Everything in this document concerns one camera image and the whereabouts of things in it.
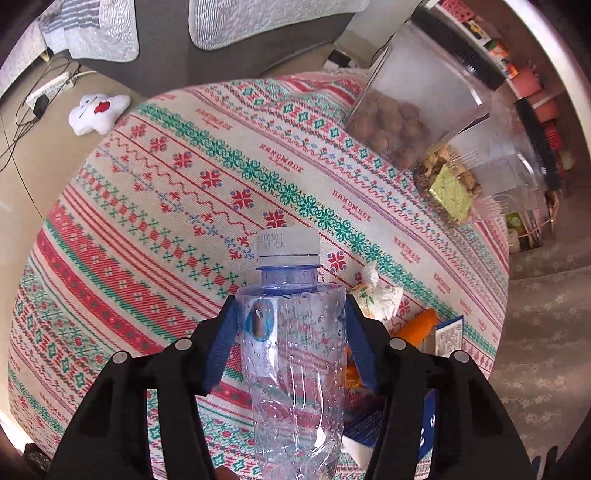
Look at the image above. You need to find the orange snack packet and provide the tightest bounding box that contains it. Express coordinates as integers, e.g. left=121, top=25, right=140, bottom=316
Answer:
left=346, top=308, right=437, bottom=393

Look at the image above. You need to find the nut jar with green label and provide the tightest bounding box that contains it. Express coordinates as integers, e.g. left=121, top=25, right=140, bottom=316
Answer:
left=413, top=99, right=561, bottom=227

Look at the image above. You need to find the striped quilted sofa seat cover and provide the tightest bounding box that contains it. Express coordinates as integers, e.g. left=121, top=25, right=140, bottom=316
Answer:
left=39, top=0, right=140, bottom=63

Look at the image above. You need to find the grey lace curtain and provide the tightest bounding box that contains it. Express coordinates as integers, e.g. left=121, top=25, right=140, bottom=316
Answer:
left=489, top=240, right=591, bottom=467

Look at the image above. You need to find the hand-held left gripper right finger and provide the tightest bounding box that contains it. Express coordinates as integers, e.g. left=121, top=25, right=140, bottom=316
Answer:
left=344, top=293, right=536, bottom=480

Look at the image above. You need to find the small blue and white box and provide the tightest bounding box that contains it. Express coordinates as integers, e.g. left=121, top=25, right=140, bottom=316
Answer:
left=425, top=315, right=464, bottom=356

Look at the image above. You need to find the clear plastic wrapper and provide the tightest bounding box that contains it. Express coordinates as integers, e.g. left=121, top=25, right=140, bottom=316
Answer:
left=351, top=261, right=403, bottom=321

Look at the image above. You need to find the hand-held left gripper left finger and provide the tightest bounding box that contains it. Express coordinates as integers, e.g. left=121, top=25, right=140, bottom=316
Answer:
left=45, top=295, right=241, bottom=480

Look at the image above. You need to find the black power cable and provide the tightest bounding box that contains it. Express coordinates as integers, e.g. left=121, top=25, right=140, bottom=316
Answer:
left=0, top=55, right=70, bottom=217

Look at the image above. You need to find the clear plastic water bottle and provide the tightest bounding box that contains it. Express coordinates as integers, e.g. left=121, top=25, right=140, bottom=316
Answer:
left=235, top=228, right=348, bottom=480

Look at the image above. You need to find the patterned woven tablecloth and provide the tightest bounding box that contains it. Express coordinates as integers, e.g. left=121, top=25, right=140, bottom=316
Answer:
left=7, top=71, right=511, bottom=480

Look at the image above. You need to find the pink pen cup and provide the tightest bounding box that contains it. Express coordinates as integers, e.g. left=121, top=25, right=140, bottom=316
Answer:
left=531, top=99, right=559, bottom=123
left=513, top=65, right=543, bottom=97

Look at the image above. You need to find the blue carton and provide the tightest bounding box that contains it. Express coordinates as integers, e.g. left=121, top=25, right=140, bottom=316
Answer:
left=344, top=388, right=437, bottom=462

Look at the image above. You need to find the walnut jar with black lid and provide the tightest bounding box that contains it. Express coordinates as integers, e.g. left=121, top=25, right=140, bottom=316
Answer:
left=346, top=9, right=506, bottom=171

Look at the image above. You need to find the green cardboard box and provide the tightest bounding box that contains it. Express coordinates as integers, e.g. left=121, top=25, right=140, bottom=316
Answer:
left=505, top=210, right=555, bottom=252

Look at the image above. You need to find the white shelf unit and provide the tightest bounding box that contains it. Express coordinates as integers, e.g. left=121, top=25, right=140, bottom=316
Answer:
left=436, top=0, right=591, bottom=252

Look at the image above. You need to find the white power strip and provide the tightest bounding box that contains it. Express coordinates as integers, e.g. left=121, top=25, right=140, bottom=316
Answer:
left=25, top=69, right=95, bottom=109

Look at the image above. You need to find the grey sofa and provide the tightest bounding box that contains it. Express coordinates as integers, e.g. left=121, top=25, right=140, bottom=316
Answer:
left=37, top=0, right=370, bottom=88

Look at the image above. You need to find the white plush toy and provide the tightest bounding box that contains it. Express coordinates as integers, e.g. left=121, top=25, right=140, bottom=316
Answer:
left=68, top=92, right=131, bottom=136

